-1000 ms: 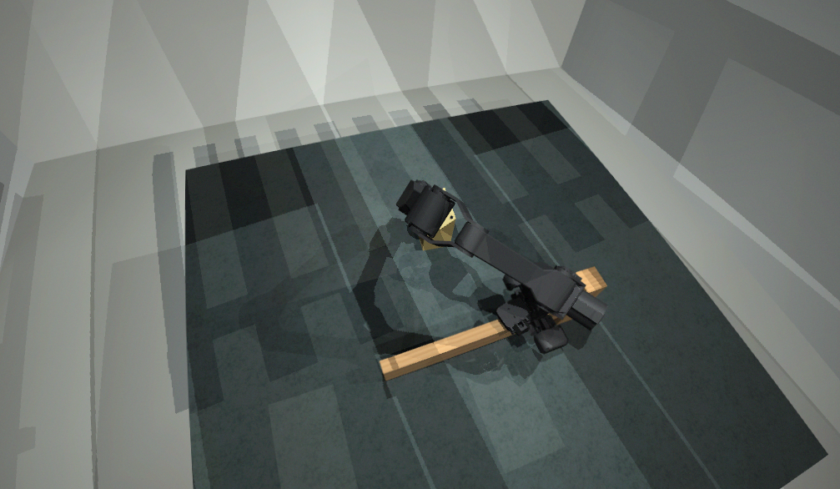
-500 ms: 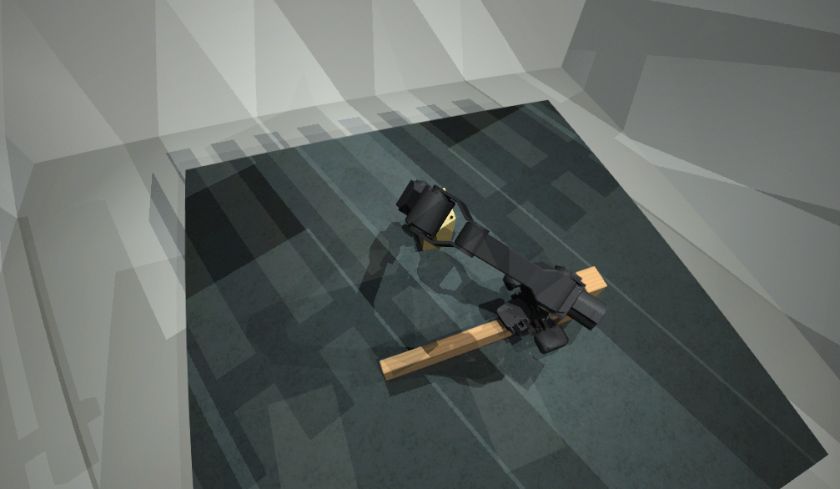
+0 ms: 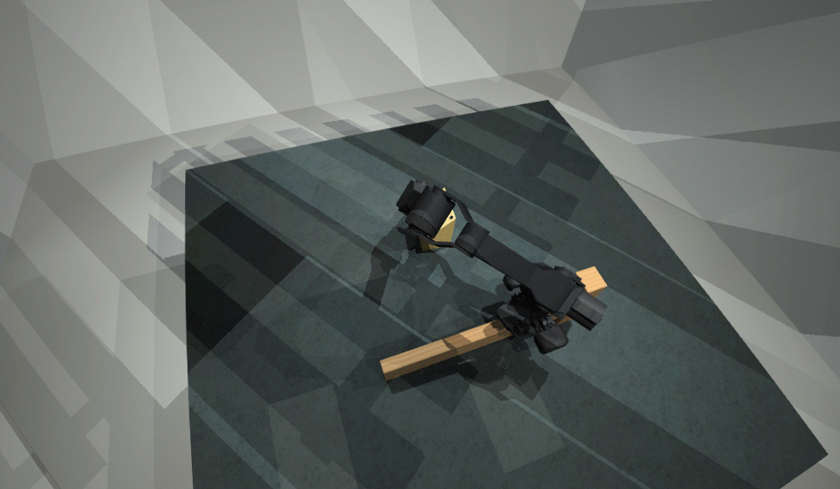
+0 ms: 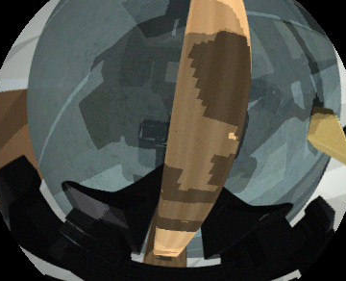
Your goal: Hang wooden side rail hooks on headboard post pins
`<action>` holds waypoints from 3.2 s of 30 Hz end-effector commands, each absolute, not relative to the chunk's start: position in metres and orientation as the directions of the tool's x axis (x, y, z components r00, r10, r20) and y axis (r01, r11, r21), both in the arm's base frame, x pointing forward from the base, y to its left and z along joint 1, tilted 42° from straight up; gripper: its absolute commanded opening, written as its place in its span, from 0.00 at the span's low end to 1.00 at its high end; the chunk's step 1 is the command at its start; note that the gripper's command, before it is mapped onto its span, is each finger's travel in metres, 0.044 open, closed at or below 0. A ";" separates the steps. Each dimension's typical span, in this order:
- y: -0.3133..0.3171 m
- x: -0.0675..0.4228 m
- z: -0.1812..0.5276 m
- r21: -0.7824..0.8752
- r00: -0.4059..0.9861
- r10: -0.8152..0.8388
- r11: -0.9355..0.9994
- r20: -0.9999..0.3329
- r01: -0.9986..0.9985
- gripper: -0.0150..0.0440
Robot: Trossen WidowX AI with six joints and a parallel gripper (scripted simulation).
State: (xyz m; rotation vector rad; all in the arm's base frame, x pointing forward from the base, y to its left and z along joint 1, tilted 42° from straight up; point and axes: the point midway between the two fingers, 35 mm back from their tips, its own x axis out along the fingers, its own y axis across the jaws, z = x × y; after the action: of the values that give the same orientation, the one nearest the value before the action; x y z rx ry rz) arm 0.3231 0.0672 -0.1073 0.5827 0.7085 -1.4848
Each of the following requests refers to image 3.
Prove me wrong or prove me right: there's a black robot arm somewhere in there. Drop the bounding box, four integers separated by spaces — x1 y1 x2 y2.
396 179 608 336

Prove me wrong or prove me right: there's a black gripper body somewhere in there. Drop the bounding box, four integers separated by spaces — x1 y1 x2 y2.
502 275 569 355

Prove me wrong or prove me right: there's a wooden post with slot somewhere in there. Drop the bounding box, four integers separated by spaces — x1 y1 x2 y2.
554 266 607 325

